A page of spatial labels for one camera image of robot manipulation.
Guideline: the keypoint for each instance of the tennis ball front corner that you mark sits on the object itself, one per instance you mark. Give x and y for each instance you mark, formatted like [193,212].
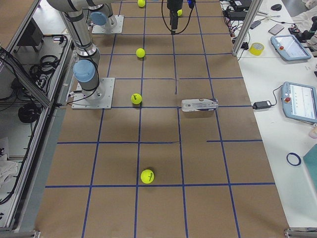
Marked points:
[147,176]

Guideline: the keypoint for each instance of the tennis ball near base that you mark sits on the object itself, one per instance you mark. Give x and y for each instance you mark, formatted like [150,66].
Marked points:
[136,99]

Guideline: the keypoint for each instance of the black power adapter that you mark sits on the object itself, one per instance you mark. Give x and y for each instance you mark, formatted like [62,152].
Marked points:
[261,105]

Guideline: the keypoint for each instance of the black smartphone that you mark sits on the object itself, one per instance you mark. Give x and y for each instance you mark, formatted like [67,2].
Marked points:
[276,29]

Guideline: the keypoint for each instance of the aluminium frame post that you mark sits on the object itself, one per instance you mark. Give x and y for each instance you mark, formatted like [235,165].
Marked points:
[252,12]

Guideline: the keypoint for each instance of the teal box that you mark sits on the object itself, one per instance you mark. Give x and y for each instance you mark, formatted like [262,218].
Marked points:
[310,160]

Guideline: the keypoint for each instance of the white tennis ball can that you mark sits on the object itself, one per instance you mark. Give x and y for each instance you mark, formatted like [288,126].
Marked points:
[196,105]

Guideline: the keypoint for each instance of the Wilson tennis ball far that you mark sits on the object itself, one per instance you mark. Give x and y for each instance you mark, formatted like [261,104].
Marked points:
[141,3]

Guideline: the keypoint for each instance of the teach pendant upper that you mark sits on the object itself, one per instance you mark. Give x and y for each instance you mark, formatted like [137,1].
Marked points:
[289,48]

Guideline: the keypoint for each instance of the tennis ball table middle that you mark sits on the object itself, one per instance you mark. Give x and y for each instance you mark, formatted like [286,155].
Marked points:
[140,53]

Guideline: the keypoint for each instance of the teach pendant lower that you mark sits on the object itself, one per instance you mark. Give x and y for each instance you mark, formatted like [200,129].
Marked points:
[299,101]

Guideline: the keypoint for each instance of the teach pendant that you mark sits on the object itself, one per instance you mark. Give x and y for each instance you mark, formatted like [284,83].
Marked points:
[289,48]
[299,101]

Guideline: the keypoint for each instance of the yellow tape roll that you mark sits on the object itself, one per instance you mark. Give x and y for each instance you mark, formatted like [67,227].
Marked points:
[256,49]

